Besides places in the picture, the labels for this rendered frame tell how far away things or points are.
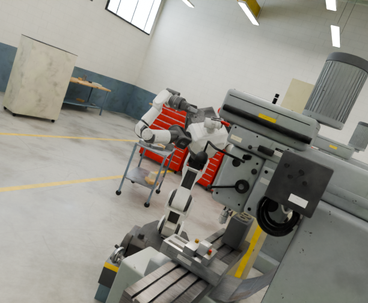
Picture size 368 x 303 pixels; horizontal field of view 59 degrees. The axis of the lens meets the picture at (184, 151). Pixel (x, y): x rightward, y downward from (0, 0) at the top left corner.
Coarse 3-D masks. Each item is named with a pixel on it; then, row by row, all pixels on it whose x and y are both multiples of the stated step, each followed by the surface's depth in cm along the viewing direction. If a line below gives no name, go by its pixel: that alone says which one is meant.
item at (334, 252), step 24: (312, 216) 138; (336, 216) 134; (312, 240) 138; (336, 240) 134; (360, 240) 130; (288, 264) 143; (312, 264) 138; (336, 264) 134; (360, 264) 130; (288, 288) 143; (312, 288) 138; (336, 288) 134; (360, 288) 130
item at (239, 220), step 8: (232, 216) 217; (240, 216) 220; (248, 216) 226; (232, 224) 216; (240, 224) 214; (248, 224) 215; (232, 232) 216; (240, 232) 214; (224, 240) 218; (232, 240) 216; (240, 240) 214
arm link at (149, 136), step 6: (144, 132) 199; (150, 132) 202; (156, 132) 208; (162, 132) 211; (168, 132) 214; (144, 138) 201; (150, 138) 204; (156, 138) 208; (162, 138) 211; (168, 138) 213
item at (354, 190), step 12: (312, 156) 150; (324, 156) 148; (336, 168) 145; (348, 168) 143; (360, 168) 146; (336, 180) 145; (348, 180) 143; (360, 180) 141; (324, 192) 147; (336, 192) 145; (348, 192) 143; (360, 192) 141; (336, 204) 145; (348, 204) 143; (360, 204) 141; (360, 216) 141
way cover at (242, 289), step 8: (272, 272) 173; (224, 280) 187; (232, 280) 188; (240, 280) 190; (248, 280) 186; (256, 280) 181; (264, 280) 169; (216, 288) 176; (224, 288) 177; (232, 288) 179; (240, 288) 177; (248, 288) 172; (256, 288) 164; (216, 296) 167; (224, 296) 168; (232, 296) 167; (240, 296) 163; (248, 296) 158
